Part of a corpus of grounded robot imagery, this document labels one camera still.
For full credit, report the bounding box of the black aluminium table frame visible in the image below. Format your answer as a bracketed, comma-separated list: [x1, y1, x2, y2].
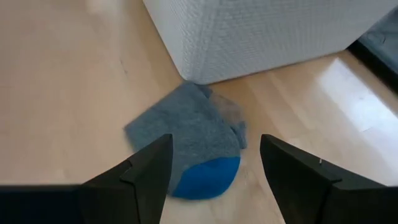
[346, 40, 398, 94]

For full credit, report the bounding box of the white woven-pattern plastic basket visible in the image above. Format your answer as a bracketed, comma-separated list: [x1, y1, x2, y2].
[142, 0, 398, 85]

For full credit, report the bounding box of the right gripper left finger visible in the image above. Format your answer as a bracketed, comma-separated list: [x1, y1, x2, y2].
[0, 134, 174, 224]

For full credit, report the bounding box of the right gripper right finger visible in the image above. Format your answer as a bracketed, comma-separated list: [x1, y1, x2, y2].
[260, 134, 398, 224]

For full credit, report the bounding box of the grey sock with blue toe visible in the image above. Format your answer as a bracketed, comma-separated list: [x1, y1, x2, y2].
[124, 81, 248, 200]

